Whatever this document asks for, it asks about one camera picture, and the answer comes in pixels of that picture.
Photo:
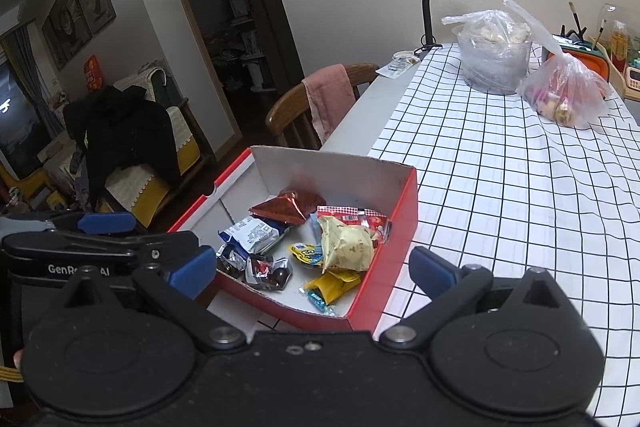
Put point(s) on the wooden chair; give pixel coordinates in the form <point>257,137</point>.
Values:
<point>285,112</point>

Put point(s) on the yellow cartoon snack packet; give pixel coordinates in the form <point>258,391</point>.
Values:
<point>305,253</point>

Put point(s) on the small white packet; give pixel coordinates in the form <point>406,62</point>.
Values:
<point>400,64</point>

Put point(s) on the pink towel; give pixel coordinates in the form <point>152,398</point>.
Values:
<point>327,102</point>

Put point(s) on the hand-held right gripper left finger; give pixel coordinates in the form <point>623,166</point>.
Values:
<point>192,271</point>

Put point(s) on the plastic bag with red contents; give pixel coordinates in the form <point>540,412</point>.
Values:
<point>565,92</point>

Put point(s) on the red wall decoration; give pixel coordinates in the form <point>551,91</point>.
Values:
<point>93,74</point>

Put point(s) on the red checked snack packet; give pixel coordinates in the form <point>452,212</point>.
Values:
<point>360,222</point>

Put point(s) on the red cardboard box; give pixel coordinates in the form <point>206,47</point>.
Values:
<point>400,207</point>

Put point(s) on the armchair with yellow cushion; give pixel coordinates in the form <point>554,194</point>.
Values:
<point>185,142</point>

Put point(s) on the white timer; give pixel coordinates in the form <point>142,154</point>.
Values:
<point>634,78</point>

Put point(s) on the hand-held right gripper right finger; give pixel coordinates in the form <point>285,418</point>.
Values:
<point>432,273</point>

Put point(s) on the clear plastic bag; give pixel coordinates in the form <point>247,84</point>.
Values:
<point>495,57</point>

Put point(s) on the person's left hand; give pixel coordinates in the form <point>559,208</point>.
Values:
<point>18,359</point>

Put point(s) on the dark red snack packet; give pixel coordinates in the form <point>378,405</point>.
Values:
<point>287,207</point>

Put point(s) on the black jacket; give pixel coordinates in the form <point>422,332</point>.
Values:
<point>125,137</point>

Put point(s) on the checkered tablecloth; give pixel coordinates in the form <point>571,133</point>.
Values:
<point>500,182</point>

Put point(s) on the dark foil chocolate packet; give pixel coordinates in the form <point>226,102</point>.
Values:
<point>230,259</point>
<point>270,274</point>

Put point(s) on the paint brush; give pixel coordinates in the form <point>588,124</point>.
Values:
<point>602,32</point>
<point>577,17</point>

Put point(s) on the pale yellow snack packet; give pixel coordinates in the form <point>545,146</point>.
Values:
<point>345,247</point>

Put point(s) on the bookshelf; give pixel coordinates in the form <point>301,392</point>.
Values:
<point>235,2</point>

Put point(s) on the orange drink bottle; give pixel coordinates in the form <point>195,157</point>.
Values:
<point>620,47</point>

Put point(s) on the orange yellow snack packet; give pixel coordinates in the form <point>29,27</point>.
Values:
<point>335,284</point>

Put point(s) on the orange folding basket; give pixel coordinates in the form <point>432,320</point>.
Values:
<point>592,59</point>

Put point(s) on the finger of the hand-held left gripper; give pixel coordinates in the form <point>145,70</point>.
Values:
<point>165,247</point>
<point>107,223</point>

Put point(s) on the blue white snack packet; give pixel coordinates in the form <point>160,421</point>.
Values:
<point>250,234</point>

